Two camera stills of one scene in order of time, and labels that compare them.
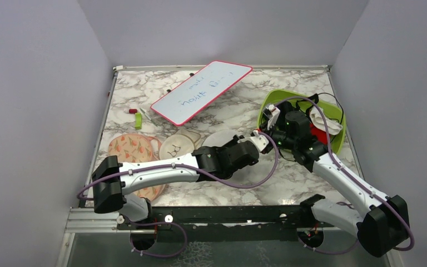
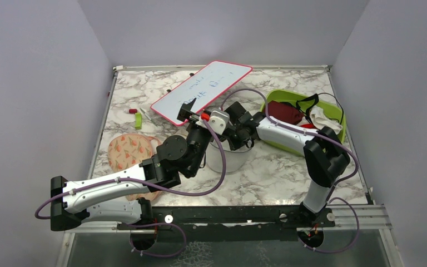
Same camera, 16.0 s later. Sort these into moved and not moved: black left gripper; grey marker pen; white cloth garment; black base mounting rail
Moved: black left gripper
Not moved: white cloth garment; black base mounting rail; grey marker pen
